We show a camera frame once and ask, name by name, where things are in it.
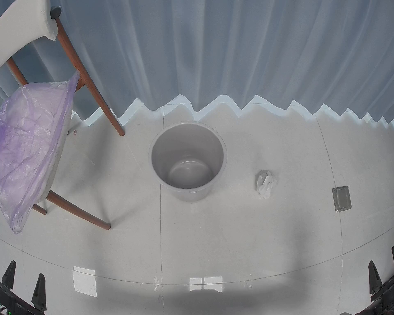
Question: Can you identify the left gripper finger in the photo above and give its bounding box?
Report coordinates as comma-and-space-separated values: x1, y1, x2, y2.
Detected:
31, 273, 47, 310
1, 260, 17, 289

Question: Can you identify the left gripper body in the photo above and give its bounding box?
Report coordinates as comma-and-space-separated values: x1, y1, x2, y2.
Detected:
0, 282, 46, 315

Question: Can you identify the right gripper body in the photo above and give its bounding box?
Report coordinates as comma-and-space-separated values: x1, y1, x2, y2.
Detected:
354, 277, 394, 315

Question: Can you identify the purple plastic bag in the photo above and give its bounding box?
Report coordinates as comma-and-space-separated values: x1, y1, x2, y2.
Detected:
0, 71, 80, 234

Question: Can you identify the grey trash bin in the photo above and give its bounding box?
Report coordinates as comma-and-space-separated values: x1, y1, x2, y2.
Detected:
149, 121, 228, 203

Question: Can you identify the crumpled white paper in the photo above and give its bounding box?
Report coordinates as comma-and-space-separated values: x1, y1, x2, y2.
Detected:
256, 170, 278, 199

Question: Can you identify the white cushioned wooden chair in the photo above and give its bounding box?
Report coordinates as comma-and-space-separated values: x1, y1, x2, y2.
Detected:
0, 0, 126, 231

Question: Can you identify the white curtain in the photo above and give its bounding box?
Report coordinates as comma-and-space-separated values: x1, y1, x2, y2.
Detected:
0, 0, 394, 127

